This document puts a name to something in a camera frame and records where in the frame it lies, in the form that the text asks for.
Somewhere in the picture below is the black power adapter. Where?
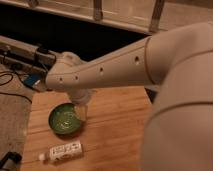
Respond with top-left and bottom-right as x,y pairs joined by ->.
36,46 -> 50,54

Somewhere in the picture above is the white labelled bottle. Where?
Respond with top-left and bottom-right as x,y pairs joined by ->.
38,141 -> 83,162

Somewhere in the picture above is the blue box on floor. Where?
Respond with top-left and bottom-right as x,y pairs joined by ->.
23,74 -> 41,88

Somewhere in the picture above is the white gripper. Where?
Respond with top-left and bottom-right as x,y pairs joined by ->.
68,89 -> 92,121

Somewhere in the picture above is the green ceramic bowl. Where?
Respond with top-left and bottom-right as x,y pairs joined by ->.
48,103 -> 83,135

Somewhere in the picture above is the black object bottom left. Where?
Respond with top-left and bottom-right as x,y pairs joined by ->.
0,152 -> 22,171

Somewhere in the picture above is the black cable on floor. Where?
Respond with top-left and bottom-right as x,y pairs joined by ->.
0,70 -> 34,103

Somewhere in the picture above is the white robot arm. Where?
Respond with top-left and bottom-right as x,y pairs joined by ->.
46,21 -> 213,171

